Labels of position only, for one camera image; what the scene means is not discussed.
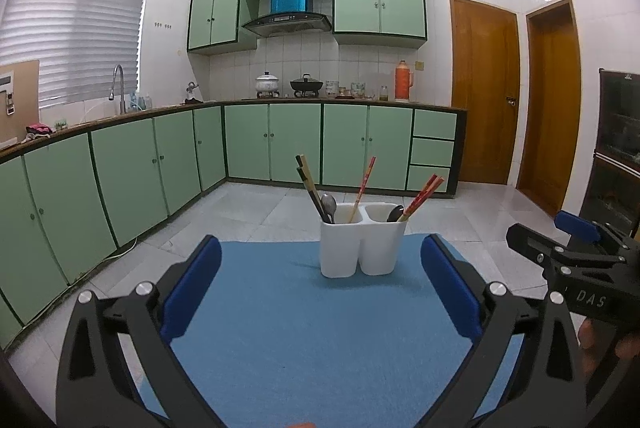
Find wooden water dispenser box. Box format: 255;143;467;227
0;60;41;146

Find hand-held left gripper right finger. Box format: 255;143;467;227
420;233;588;428

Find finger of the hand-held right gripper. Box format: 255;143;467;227
553;210;640;259
506;222;627;283

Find white window blind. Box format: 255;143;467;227
0;0;157;109

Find black range hood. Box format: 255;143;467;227
241;12;333;38

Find chrome faucet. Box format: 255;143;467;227
109;64;127;115

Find black chopstick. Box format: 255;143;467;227
296;167;331;225

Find red-handled wooden chopstick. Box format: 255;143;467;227
403;177;443;221
406;179;446;223

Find plain wooden chopstick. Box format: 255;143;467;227
300;156;325;209

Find orange thermos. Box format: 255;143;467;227
394;60;415;102

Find person's right hand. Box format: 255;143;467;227
577;321;640;362

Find metal spoon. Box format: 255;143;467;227
320;193;338;225

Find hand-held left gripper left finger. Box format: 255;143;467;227
56;235;226;428

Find white floor cable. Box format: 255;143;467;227
62;235;140;286

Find green lower cabinets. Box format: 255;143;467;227
0;100;468;349

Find dark blue chopstick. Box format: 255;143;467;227
295;154;321;209

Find white two-compartment utensil holder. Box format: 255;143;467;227
320;203;407;279

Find black wok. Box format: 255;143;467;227
290;74;325;97

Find blue mat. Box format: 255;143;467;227
131;234;526;428

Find white cooking pot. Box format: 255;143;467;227
255;70;281;98

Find black glass cabinet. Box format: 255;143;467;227
580;68;640;239

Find red patterned wooden chopstick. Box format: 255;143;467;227
349;156;377;223
400;174;437;221

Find wooden door with handle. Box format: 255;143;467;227
449;0;521;186

